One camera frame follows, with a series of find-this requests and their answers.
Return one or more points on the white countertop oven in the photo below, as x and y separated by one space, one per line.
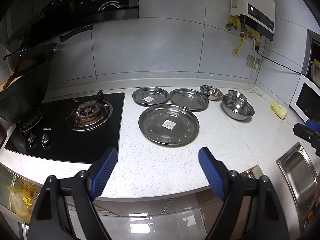
303 100

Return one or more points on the yellow sponge cloth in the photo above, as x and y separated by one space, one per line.
278 110

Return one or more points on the small steel bowl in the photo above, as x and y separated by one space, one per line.
237 94

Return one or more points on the kitchen base cabinet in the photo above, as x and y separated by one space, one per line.
180 202

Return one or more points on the large steel bowl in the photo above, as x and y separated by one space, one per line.
237 107

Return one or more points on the black glass gas stove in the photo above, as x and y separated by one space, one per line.
110 132

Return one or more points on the black range hood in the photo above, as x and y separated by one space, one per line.
100 2

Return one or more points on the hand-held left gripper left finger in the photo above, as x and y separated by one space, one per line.
105 172

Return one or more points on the built-in wall cabinet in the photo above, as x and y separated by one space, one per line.
313 55

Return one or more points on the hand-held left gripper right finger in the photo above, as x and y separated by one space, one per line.
210 173

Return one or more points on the stainless steel sink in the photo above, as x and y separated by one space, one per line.
297 175

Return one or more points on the medium steel plate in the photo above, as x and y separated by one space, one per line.
188 100

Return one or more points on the large steel plate with label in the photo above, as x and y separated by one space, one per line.
160 126

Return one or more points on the black cooking pot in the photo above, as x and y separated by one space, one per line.
22 95

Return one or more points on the wall socket with white plug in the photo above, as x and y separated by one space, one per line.
253 61

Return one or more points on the medium steel bowl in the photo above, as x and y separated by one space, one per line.
210 92

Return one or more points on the metal pipe valve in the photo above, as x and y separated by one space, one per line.
229 26

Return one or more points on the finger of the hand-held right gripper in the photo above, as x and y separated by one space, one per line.
303 132

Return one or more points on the wall socket with black plug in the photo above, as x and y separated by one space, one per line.
257 45

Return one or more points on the gas burner pan support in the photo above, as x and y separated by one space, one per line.
87 112
31 123

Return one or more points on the wooden utensil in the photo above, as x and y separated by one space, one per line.
6 83

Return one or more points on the metal stove knob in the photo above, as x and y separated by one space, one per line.
32 138
46 139

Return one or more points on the yellow plastic bag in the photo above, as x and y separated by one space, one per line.
20 202

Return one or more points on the small steel plate with label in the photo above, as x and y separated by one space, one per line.
150 95

